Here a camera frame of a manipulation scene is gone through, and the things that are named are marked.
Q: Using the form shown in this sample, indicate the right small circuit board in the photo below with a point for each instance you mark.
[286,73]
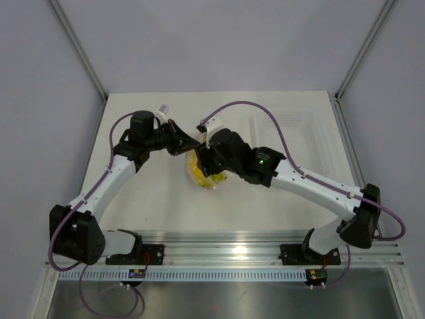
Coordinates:
[316,276]

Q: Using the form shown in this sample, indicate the white slotted cable duct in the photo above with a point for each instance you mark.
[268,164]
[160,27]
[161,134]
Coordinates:
[189,275]

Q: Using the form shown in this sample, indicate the left aluminium corner post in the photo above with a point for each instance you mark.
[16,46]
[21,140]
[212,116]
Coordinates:
[69,32]

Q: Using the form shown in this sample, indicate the right aluminium corner post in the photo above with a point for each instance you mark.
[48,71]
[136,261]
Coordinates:
[366,46]

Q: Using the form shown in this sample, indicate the yellow banana bunch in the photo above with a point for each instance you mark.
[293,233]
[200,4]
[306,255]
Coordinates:
[196,175]

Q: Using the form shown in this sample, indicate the aluminium rail beam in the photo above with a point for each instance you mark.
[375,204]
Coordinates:
[252,249]

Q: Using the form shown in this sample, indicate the white perforated plastic basket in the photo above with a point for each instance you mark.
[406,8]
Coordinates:
[303,135]

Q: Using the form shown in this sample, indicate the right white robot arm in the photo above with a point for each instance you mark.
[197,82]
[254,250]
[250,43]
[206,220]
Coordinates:
[355,208]

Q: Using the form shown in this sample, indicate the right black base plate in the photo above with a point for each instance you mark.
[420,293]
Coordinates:
[297,255]

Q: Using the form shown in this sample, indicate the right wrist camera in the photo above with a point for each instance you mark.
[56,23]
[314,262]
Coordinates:
[208,130]

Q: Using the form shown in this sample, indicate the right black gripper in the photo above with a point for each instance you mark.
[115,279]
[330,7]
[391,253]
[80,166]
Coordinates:
[205,162]

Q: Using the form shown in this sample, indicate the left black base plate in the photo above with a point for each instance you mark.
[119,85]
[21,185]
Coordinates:
[152,254]

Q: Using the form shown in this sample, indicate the left small circuit board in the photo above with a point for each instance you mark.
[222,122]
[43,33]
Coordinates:
[136,273]

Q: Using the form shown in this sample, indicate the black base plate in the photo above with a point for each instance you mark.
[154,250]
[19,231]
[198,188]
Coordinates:
[297,255]
[152,254]

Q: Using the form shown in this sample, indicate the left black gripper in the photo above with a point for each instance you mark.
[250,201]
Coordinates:
[181,135]

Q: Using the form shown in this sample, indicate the aluminium corner post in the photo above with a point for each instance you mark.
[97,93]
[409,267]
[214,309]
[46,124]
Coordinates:
[366,46]
[69,32]

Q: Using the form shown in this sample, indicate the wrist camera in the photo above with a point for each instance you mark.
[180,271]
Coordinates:
[208,130]
[161,113]

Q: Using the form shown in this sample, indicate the small circuit board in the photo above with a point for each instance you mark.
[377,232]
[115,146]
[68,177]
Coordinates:
[136,273]
[316,276]

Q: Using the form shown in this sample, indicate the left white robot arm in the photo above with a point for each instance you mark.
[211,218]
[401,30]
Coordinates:
[74,228]

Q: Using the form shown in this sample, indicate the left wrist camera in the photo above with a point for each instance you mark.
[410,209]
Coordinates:
[161,113]

